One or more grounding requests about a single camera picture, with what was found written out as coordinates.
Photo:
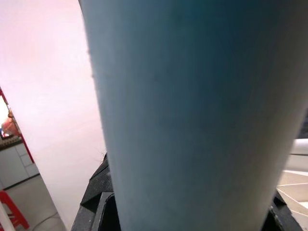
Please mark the orange pot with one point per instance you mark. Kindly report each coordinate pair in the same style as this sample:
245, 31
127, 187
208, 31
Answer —
9, 126

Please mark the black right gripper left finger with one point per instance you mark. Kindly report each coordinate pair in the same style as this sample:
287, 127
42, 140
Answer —
96, 211

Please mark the white plastic table leg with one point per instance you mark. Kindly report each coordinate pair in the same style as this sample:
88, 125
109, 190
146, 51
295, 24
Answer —
192, 108

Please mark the red plastic stool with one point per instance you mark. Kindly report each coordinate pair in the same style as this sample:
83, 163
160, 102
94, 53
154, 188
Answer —
14, 211

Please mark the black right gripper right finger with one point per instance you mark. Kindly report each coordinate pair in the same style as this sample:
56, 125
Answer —
281, 221

